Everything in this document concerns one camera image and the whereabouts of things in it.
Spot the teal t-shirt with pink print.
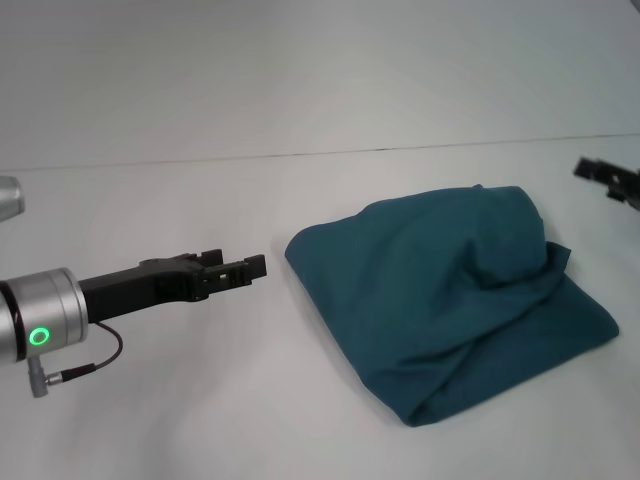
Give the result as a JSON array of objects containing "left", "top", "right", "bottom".
[{"left": 283, "top": 183, "right": 620, "bottom": 430}]

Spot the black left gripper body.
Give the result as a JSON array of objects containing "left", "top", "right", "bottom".
[{"left": 77, "top": 252, "right": 206, "bottom": 325}]

